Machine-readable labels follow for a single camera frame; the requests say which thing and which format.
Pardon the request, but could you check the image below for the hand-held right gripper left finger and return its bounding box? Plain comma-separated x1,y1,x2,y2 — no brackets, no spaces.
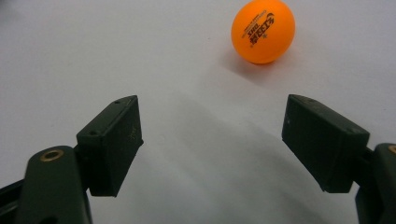
76,94,145,198

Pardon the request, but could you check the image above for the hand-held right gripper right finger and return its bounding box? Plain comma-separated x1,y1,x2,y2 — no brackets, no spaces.
281,94,371,194

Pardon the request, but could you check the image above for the orange table tennis ball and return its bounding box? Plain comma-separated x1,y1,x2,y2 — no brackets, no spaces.
231,0,296,65

